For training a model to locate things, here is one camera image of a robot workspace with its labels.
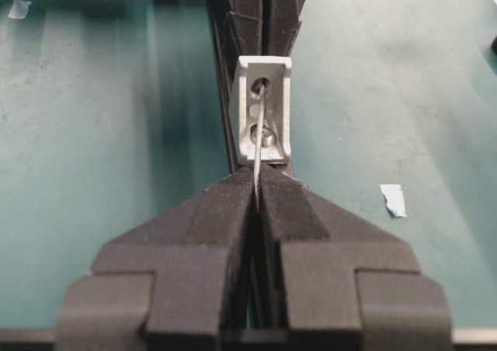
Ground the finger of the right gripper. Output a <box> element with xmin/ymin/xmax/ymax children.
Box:
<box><xmin>267</xmin><ymin>0</ymin><xmax>305</xmax><ymax>56</ymax></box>
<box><xmin>207</xmin><ymin>0</ymin><xmax>263</xmax><ymax>56</ymax></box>

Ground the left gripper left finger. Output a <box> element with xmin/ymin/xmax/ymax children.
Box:
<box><xmin>56</xmin><ymin>168</ymin><xmax>253</xmax><ymax>350</ymax></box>

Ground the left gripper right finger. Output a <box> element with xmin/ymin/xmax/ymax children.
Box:
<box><xmin>261</xmin><ymin>165</ymin><xmax>453</xmax><ymax>350</ymax></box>

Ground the thin grey steel wire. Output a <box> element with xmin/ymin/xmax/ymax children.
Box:
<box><xmin>248</xmin><ymin>86</ymin><xmax>270</xmax><ymax>216</ymax></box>

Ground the silver metal corner fitting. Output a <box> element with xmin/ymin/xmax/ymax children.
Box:
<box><xmin>229</xmin><ymin>56</ymin><xmax>292</xmax><ymax>165</ymax></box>

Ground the clear tape piece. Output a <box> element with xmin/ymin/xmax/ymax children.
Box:
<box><xmin>8</xmin><ymin>0</ymin><xmax>32</xmax><ymax>20</ymax></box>
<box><xmin>380</xmin><ymin>184</ymin><xmax>407</xmax><ymax>218</ymax></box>

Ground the lower black aluminium rail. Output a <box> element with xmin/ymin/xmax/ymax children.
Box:
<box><xmin>208</xmin><ymin>9</ymin><xmax>296</xmax><ymax>179</ymax></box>

